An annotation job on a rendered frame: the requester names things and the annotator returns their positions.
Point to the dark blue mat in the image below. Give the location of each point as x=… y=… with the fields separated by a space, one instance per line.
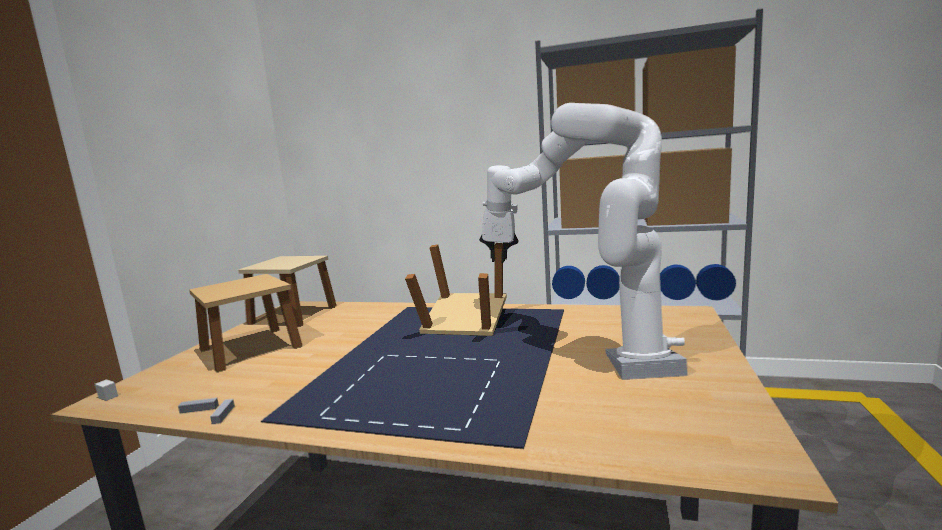
x=437 y=392

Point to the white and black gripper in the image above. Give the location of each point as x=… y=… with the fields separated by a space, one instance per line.
x=498 y=227

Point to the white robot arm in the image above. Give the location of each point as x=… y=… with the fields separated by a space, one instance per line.
x=621 y=242

